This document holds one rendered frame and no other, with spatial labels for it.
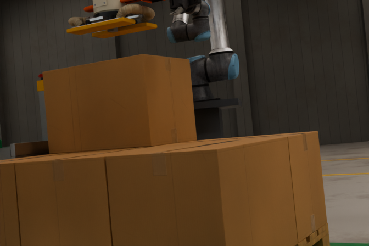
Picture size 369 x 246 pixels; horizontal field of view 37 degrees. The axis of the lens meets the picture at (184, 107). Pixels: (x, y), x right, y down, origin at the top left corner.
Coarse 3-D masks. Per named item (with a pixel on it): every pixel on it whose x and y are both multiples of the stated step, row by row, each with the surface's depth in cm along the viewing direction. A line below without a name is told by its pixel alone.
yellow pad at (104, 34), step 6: (132, 24) 275; (138, 24) 271; (144, 24) 270; (150, 24) 272; (120, 30) 277; (126, 30) 276; (132, 30) 278; (138, 30) 279; (144, 30) 281; (96, 36) 286; (102, 36) 287; (108, 36) 289
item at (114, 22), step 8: (112, 16) 261; (88, 24) 264; (96, 24) 260; (104, 24) 258; (112, 24) 258; (120, 24) 260; (128, 24) 261; (72, 32) 270; (80, 32) 271; (88, 32) 273
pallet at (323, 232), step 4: (320, 228) 231; (324, 228) 236; (316, 232) 226; (320, 232) 231; (324, 232) 235; (328, 232) 241; (308, 236) 219; (312, 236) 222; (316, 236) 226; (320, 236) 230; (324, 236) 235; (328, 236) 240; (304, 240) 213; (308, 240) 219; (312, 240) 221; (316, 240) 225; (320, 240) 233; (324, 240) 234; (328, 240) 240; (300, 244) 208; (304, 244) 212; (308, 244) 216; (312, 244) 221; (316, 244) 234; (320, 244) 233; (324, 244) 234; (328, 244) 239
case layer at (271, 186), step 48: (192, 144) 212; (240, 144) 171; (288, 144) 209; (0, 192) 199; (48, 192) 188; (96, 192) 178; (144, 192) 169; (192, 192) 160; (240, 192) 167; (288, 192) 203; (0, 240) 200; (48, 240) 188; (96, 240) 178; (144, 240) 169; (192, 240) 161; (240, 240) 164; (288, 240) 198
